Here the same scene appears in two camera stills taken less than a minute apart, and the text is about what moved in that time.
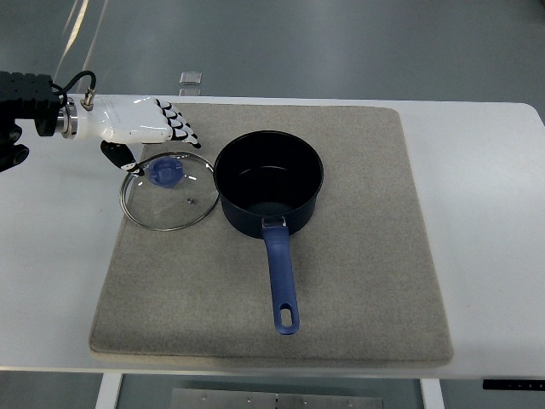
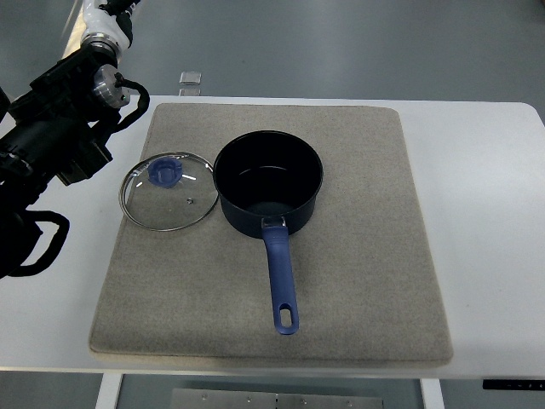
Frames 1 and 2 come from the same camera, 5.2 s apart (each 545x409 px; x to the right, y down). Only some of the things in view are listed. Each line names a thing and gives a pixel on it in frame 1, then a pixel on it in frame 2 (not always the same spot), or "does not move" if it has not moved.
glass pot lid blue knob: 176,192 does not move
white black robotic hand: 120,121 -> 106,37
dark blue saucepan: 268,181 does not move
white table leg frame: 108,390 does not move
